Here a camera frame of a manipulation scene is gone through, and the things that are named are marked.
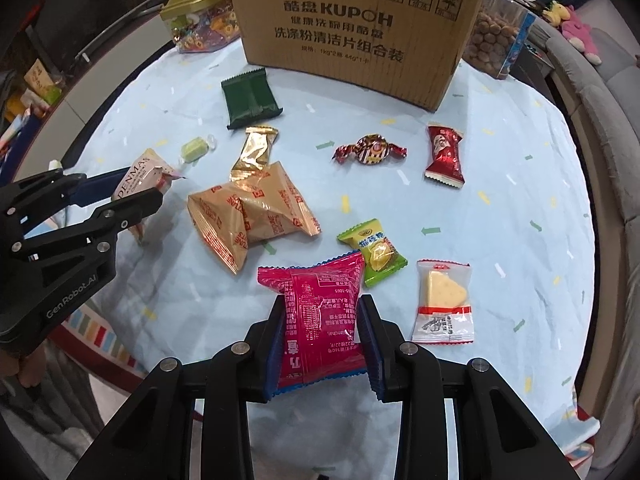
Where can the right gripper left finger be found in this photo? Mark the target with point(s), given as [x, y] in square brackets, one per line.
[247, 371]

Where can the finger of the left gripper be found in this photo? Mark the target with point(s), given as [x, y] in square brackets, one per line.
[107, 219]
[52, 191]

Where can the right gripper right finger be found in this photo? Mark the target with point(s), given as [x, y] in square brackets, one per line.
[402, 372]

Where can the beige pink snack packet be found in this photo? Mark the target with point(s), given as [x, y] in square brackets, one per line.
[149, 170]

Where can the dark green snack packet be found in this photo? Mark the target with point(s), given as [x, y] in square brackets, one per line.
[249, 99]

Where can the red twisted wrapper candy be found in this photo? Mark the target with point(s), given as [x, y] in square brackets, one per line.
[369, 150]

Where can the clear packet cheese triangle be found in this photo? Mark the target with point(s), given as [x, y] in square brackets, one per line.
[444, 314]

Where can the green yellow snack packet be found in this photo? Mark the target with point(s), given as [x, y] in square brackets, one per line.
[379, 253]

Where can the small green wrapped candy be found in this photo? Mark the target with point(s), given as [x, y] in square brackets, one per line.
[196, 148]

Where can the orange triangular snack bag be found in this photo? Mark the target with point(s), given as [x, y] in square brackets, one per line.
[232, 216]

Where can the gold small snack packet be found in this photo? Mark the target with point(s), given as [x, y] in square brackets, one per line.
[255, 153]

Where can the red snack packet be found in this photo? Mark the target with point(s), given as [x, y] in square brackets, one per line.
[445, 166]

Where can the gold lid candy jar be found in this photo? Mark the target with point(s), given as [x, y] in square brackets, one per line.
[200, 26]

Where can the grey curved sofa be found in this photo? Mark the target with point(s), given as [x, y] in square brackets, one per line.
[601, 105]

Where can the brown cardboard box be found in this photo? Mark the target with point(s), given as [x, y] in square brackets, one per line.
[408, 49]

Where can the clear jar of nuts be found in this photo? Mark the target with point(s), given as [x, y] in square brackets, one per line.
[499, 33]

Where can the pink plush toy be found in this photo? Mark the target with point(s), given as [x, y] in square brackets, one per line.
[578, 34]

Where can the yellow plush toy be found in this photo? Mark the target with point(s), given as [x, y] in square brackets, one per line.
[556, 14]

